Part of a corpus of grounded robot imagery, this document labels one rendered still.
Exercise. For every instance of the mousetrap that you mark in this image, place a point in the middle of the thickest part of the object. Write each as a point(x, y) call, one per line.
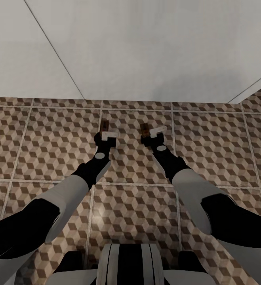
point(104, 126)
point(145, 130)

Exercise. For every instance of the furniture sink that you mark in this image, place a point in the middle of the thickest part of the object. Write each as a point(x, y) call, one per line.
point(194, 51)

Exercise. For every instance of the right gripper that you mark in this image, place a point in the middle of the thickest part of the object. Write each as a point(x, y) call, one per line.
point(148, 141)

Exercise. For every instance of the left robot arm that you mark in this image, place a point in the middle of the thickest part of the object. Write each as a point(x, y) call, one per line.
point(45, 216)

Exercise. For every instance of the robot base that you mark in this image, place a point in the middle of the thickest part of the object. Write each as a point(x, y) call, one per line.
point(190, 271)

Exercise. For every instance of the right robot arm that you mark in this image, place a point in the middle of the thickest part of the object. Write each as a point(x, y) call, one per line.
point(211, 209)

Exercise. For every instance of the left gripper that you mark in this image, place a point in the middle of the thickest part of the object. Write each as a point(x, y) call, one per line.
point(111, 142)

